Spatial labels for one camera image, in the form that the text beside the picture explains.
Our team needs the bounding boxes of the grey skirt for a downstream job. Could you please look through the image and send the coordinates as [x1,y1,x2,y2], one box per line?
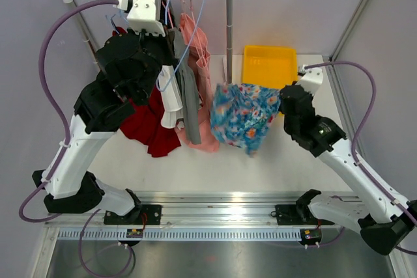
[173,28,201,145]

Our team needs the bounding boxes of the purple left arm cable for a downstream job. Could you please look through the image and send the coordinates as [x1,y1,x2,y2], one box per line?
[18,0,120,223]

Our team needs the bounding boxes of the blue wire hanger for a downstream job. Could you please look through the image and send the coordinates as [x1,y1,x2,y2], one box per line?
[155,0,209,92]

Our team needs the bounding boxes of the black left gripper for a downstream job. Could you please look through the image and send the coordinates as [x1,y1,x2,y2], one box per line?
[127,19,180,101]

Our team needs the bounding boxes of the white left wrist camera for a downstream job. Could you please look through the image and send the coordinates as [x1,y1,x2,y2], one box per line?
[114,0,165,37]

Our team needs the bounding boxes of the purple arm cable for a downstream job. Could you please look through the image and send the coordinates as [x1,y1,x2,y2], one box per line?
[304,60,417,255]
[18,0,120,223]

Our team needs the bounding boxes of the yellow plastic bin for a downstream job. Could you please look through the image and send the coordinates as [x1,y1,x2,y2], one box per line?
[242,45,298,89]

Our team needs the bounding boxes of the white pleated skirt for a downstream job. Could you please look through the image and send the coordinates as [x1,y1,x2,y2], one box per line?
[156,65,183,129]

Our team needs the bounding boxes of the blue floral skirt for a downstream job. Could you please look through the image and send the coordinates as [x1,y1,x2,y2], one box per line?
[210,83,281,156]

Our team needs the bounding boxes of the pink skirt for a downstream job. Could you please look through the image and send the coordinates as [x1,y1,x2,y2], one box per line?
[176,13,220,153]

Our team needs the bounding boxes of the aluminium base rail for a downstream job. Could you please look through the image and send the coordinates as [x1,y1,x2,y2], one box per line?
[44,193,369,245]

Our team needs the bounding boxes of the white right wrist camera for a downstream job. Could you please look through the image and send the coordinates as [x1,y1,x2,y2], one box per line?
[296,64,324,96]

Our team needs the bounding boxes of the blue hanger of red skirt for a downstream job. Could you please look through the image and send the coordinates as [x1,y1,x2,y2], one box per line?
[106,9,128,35]

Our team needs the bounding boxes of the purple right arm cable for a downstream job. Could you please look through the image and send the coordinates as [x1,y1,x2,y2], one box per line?
[304,60,417,255]

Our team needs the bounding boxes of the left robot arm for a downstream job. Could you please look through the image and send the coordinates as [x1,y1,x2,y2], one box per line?
[33,0,175,224]

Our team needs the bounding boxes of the dark red skirt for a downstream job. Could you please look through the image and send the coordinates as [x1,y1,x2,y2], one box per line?
[111,27,180,158]

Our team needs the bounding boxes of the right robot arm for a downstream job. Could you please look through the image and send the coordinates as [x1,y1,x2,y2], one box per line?
[280,85,416,255]

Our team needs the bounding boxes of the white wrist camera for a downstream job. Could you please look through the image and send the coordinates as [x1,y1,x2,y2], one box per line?
[296,64,324,96]
[114,0,165,37]

